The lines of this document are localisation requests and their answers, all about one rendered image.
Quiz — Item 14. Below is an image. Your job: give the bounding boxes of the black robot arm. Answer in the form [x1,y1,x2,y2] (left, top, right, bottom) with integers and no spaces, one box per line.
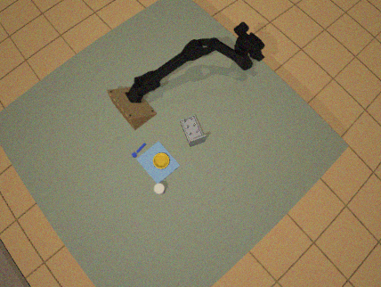
[126,35,265,103]

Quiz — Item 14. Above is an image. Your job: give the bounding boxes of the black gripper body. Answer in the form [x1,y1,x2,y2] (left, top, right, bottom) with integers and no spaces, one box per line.
[234,21,264,50]

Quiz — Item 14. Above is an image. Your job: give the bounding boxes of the blue flat mat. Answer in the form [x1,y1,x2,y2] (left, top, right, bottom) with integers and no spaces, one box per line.
[137,142,180,184]

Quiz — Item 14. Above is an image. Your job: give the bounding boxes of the beige cylinder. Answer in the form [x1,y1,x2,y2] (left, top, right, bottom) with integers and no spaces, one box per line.
[154,184,165,195]

